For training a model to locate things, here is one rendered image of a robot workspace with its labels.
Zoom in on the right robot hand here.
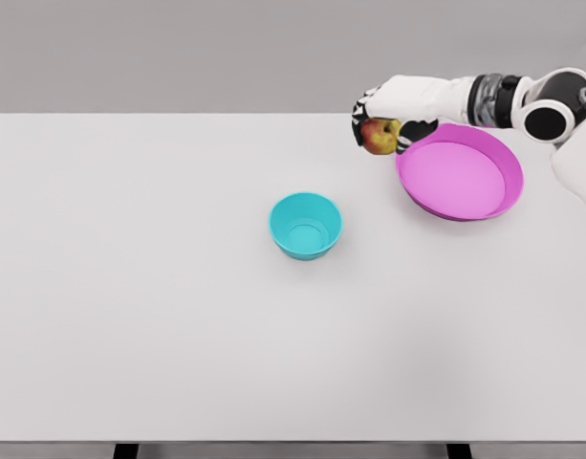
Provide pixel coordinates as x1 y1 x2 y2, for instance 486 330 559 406
351 74 442 156

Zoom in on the red yellow apple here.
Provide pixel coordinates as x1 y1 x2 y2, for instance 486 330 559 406
359 118 402 157

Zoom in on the pink plate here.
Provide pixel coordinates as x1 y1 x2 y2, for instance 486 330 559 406
395 122 525 223

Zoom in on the blue bowl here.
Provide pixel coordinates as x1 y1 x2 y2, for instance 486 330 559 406
268 191 344 262

